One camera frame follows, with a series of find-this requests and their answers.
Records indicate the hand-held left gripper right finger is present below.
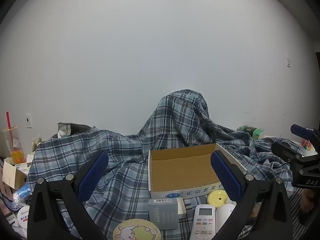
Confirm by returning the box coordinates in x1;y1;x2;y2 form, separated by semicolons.
210;150;293;240

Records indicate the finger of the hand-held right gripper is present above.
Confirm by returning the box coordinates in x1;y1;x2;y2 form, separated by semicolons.
271;142;303;165
290;124;320;141

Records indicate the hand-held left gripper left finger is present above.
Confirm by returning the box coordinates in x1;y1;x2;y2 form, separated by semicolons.
26;150;109;240

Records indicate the large white bottle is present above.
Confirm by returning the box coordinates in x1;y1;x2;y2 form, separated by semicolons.
215;203;236;233

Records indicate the cardboard box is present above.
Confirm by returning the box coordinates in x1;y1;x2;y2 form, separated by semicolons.
148;143;248;200

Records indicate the round yellow cartoon tin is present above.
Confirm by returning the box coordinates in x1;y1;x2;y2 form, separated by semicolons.
112;219;162;240

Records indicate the small grey box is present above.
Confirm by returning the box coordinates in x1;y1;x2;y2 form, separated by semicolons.
148;198;179;230

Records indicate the person's right hand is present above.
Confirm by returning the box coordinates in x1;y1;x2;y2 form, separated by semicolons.
299;189;318;213

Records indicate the colourful small box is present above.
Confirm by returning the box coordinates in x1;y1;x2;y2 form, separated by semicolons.
301;139;314;153

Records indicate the pale yellow round disc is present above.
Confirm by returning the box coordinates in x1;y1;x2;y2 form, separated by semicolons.
207;190;228;207

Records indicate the blue plaid blanket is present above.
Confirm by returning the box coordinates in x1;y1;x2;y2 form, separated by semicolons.
26;89;304;240

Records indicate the green packet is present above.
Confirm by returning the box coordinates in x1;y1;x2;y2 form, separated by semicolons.
236;125;265;139

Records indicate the orange-brown cloth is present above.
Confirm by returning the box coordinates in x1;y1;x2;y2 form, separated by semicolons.
250;201;262;218

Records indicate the white remote control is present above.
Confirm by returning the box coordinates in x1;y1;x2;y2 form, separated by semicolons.
189;204;216;240

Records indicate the grey bag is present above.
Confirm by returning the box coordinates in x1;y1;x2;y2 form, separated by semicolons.
51;122;92;138

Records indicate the blue and white packet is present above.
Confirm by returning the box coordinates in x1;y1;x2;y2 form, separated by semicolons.
12;184;33;204

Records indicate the beige carton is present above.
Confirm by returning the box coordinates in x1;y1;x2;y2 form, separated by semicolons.
2;160;27;189

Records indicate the white round jar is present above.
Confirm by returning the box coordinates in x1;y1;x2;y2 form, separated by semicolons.
17;206;30;230

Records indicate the plastic drink cup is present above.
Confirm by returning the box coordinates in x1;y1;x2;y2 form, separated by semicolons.
2;126;26;164

